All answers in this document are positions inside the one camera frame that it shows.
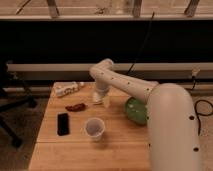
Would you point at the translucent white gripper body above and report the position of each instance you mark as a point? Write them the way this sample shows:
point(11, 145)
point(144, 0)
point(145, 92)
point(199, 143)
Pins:
point(103, 90)

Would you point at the white sponge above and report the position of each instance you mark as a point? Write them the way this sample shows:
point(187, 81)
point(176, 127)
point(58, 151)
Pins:
point(97, 98)

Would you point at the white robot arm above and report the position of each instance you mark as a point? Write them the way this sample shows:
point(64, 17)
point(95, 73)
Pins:
point(171, 119)

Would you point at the green ceramic bowl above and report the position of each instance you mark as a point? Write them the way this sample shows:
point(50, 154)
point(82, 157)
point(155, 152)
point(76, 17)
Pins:
point(136, 111)

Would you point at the dark red chili pepper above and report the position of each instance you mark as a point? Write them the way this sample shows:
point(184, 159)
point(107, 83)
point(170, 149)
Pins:
point(76, 107)

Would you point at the white crumpled plastic bottle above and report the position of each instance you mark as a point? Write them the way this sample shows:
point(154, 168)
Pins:
point(68, 88)

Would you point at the clear plastic cup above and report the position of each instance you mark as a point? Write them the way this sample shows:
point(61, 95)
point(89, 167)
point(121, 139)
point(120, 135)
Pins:
point(94, 128)

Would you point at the thin black leaning rod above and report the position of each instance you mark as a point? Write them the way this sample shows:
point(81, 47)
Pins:
point(143, 44)

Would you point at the wooden table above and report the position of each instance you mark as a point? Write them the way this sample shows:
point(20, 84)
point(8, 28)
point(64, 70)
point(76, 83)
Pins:
point(124, 146)

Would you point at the black rectangular phone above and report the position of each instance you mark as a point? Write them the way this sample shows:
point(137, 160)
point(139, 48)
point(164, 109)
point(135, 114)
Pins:
point(63, 124)

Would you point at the black office chair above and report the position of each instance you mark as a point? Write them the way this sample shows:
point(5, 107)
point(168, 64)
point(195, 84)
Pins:
point(5, 78)

